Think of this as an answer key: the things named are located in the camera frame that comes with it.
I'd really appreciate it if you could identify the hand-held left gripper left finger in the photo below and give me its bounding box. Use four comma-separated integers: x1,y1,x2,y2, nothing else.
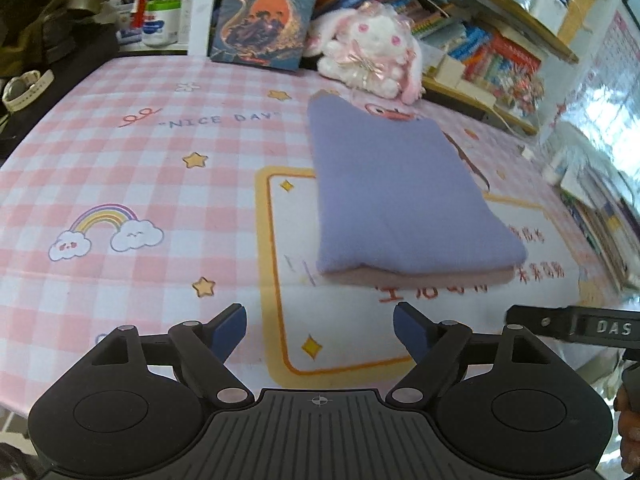
90,303,256,409

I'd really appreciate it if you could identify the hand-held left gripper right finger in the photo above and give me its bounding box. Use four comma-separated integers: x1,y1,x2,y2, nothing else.
387,302,551,408

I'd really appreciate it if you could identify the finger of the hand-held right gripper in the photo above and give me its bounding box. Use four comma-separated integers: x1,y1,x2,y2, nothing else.
505,304,577,342

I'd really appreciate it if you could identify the purple and mauve sweater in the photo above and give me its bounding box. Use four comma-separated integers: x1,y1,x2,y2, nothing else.
306,91,529,289

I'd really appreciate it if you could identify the person's right hand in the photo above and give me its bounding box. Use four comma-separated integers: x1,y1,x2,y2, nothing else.
614,389,640,472

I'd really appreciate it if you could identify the pile of books and notebooks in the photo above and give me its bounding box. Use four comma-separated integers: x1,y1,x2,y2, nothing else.
550,125,640,291

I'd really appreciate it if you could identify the pink checkered tablecloth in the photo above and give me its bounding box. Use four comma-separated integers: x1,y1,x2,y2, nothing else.
0,52,626,411

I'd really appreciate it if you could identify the red box of trinkets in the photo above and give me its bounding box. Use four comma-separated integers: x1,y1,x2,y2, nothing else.
462,30,543,116

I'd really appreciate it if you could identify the cream open box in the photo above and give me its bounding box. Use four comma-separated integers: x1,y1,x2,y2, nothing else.
432,55,469,89

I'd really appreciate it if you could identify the white pink bunny plush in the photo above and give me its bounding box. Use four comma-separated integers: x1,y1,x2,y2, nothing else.
305,2,426,104

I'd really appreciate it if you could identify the white jar pen holder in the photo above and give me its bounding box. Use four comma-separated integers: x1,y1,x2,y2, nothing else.
142,0,181,49

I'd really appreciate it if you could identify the beige wrist watch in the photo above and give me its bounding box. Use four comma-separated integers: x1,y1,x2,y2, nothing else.
2,69,55,113

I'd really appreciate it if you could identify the dark illustrated book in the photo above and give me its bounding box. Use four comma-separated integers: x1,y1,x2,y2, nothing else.
210,0,321,72

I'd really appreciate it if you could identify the row of colourful books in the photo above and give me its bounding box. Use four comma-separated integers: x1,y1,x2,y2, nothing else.
312,0,466,46

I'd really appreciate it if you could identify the olive green jacket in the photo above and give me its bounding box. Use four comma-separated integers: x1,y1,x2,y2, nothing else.
0,0,121,79

